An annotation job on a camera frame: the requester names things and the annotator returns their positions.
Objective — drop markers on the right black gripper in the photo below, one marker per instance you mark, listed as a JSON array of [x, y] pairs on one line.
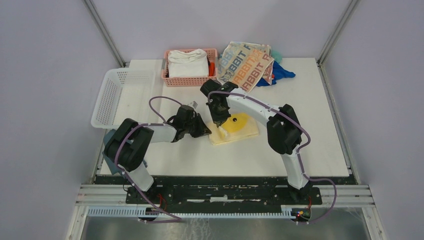
[[218, 120]]

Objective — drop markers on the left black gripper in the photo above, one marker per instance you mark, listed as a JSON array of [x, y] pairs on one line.
[[202, 130]]

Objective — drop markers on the yellow duck towel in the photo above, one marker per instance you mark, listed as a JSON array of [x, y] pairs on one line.
[[238, 126]]

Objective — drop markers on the rabbit print towel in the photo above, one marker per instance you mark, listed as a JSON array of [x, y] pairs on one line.
[[245, 64]]

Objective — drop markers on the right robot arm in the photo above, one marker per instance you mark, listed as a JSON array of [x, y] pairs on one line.
[[283, 130]]

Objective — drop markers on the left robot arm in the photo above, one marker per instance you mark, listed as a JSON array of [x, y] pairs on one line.
[[125, 148]]

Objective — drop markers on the orange towel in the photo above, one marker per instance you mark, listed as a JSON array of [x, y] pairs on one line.
[[211, 69]]

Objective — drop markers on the white folded towel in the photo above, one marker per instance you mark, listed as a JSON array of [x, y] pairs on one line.
[[188, 64]]

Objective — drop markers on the pink plastic basket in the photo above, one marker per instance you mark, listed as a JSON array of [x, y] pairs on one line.
[[212, 56]]

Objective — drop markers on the white plastic basket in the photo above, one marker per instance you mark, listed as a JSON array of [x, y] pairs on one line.
[[124, 93]]

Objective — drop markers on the teal green towel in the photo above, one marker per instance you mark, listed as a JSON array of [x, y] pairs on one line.
[[276, 55]]

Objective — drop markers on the grey blue towel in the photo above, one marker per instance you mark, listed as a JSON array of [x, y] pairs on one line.
[[112, 167]]

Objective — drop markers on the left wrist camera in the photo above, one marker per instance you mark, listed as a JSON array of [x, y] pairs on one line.
[[193, 105]]

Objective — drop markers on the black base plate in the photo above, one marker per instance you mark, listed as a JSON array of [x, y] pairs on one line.
[[225, 195]]

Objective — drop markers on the white cable duct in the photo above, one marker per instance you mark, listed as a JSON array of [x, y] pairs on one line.
[[145, 212]]

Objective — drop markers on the aluminium frame rails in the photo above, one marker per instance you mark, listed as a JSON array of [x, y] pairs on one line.
[[347, 197]]

